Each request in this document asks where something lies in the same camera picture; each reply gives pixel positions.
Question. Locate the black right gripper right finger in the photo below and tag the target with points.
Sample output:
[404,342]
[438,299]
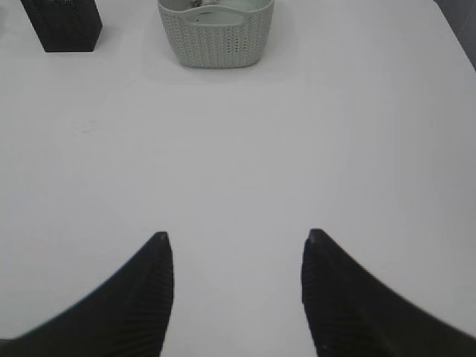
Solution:
[352,313]

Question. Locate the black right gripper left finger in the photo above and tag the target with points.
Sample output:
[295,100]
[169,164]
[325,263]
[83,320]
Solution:
[127,315]

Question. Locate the paper ball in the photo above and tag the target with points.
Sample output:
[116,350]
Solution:
[201,3]

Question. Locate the pale green woven basket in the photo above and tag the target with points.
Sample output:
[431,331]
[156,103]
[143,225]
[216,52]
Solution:
[231,34]

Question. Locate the black mesh pen holder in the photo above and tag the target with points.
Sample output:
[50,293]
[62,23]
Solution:
[65,26]

